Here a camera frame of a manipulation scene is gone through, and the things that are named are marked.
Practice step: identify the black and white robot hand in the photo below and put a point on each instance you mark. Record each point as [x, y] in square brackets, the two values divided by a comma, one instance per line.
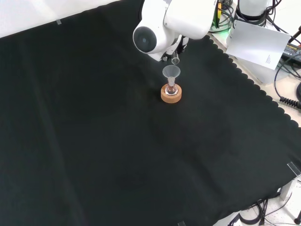
[180, 46]

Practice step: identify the clear glass graduated cylinder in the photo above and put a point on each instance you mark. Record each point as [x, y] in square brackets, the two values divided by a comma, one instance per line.
[175, 61]

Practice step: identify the small glass round-bottom flask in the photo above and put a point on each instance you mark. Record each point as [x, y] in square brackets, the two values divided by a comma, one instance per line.
[171, 90]

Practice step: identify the clear plastic funnel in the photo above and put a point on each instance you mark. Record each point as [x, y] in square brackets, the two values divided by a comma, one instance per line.
[171, 71]

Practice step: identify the white paper board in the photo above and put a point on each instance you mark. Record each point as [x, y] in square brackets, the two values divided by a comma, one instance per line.
[256, 44]

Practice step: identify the black power adapter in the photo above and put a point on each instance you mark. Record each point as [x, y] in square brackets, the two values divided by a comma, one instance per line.
[292, 51]

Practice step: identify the black bench cloth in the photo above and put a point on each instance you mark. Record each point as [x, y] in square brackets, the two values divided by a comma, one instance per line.
[105, 141]

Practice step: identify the grey tape strip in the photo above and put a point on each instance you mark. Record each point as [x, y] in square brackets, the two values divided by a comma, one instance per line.
[58, 22]

